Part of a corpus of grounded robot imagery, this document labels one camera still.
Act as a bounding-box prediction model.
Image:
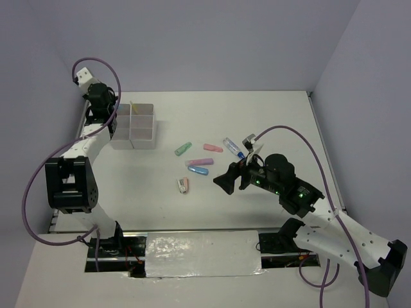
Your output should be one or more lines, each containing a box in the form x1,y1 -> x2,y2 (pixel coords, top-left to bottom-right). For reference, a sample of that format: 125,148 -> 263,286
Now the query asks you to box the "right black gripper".
213,150 -> 282,194

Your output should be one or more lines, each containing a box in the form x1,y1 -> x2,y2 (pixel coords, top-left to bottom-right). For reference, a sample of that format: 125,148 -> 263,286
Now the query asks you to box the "yellow pen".
129,101 -> 139,115

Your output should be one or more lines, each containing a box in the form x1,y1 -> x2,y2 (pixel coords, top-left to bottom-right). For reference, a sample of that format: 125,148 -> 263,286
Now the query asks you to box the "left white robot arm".
45,82 -> 126,256

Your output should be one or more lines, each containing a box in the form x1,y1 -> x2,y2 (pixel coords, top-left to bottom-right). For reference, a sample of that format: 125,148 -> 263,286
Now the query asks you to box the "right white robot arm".
213,154 -> 408,297

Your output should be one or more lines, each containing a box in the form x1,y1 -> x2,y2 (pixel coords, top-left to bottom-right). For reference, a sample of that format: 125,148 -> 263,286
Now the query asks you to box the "clear glue bottle blue cap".
223,137 -> 245,159

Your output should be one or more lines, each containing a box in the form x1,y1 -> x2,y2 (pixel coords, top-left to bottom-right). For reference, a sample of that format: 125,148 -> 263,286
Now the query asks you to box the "purple pink highlighter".
185,158 -> 214,166

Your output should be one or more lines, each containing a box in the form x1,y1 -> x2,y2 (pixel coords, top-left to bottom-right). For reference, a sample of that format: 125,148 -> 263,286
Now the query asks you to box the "blue correction tape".
188,166 -> 209,176

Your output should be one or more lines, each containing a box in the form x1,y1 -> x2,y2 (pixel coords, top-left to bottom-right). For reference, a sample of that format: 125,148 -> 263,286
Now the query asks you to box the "pink correction tape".
203,144 -> 223,153

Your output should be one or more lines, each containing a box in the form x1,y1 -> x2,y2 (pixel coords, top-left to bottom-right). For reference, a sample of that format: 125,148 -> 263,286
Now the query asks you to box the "small pink stapler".
177,177 -> 189,194

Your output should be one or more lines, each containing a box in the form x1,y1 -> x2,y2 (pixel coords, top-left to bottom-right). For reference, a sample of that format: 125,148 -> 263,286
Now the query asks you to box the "green correction tape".
174,142 -> 192,157

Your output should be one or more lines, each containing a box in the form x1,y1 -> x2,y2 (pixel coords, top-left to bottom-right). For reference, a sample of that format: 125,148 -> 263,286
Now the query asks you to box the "right white divided container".
130,103 -> 157,150

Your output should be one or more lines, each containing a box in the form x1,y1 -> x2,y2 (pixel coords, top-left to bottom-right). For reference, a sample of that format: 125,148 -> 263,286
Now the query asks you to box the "white divided container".
130,103 -> 157,150
110,104 -> 134,150

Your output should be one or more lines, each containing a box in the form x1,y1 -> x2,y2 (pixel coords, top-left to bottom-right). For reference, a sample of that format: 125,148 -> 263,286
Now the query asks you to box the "left white divided container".
110,104 -> 134,150

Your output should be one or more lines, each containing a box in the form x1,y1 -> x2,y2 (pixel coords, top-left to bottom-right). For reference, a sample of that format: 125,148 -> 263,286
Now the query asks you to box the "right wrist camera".
242,134 -> 256,152

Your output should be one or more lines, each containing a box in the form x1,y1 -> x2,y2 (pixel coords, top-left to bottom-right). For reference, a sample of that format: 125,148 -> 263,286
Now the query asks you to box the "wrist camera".
242,134 -> 256,152
76,67 -> 100,94

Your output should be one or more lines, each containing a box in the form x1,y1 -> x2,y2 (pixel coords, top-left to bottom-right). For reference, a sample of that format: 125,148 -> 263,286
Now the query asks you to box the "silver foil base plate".
144,230 -> 263,278

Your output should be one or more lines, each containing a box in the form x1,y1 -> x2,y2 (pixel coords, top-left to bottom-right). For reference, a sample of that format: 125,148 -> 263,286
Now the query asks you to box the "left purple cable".
21,57 -> 121,273

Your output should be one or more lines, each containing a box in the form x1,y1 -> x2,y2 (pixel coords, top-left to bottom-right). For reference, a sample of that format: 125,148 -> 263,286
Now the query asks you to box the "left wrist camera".
76,67 -> 100,94

